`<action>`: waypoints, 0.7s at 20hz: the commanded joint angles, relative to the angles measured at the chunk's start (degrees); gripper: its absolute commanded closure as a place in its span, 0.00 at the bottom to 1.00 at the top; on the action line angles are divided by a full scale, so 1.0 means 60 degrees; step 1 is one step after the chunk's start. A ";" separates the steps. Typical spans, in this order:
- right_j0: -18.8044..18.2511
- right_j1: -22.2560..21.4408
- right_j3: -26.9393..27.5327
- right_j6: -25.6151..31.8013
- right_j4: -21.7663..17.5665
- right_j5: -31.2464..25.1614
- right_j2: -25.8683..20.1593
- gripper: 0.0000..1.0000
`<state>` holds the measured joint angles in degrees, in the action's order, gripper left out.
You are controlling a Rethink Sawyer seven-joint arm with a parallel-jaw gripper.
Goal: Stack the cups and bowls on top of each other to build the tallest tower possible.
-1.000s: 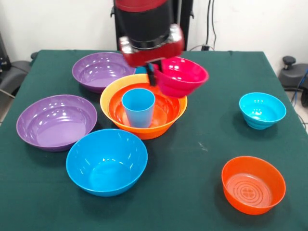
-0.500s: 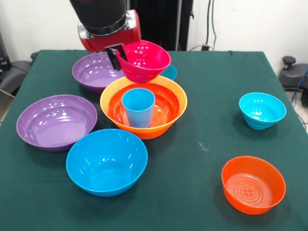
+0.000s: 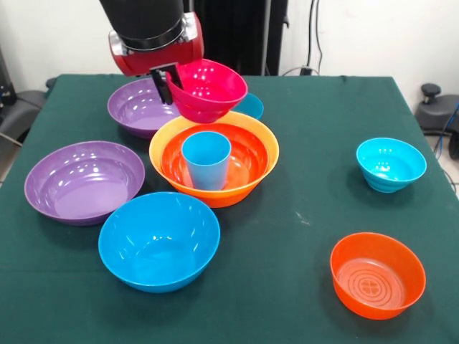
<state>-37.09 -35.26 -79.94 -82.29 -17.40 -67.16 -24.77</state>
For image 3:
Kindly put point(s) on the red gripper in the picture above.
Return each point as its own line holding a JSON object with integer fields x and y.
{"x": 157, "y": 57}

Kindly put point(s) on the magenta bowl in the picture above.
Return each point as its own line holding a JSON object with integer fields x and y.
{"x": 208, "y": 93}

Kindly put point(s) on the blue cup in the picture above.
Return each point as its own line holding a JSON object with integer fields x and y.
{"x": 206, "y": 168}

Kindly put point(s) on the glossy red bowl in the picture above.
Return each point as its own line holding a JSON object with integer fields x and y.
{"x": 247, "y": 161}

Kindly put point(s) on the large blue bowl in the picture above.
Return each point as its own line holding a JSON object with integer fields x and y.
{"x": 157, "y": 236}

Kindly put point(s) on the purple bowl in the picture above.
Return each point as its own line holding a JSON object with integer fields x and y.
{"x": 82, "y": 182}
{"x": 136, "y": 107}

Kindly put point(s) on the large orange bowl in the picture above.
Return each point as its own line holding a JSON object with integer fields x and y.
{"x": 222, "y": 200}

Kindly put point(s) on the cyan ribbed bowl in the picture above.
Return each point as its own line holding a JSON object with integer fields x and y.
{"x": 391, "y": 161}

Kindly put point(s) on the dark green tablecloth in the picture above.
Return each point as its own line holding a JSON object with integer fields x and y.
{"x": 287, "y": 322}

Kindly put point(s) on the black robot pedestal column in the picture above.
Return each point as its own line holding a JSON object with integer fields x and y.
{"x": 233, "y": 36}

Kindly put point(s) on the dark grey pedestal foot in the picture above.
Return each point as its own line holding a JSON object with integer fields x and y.
{"x": 25, "y": 104}
{"x": 437, "y": 111}

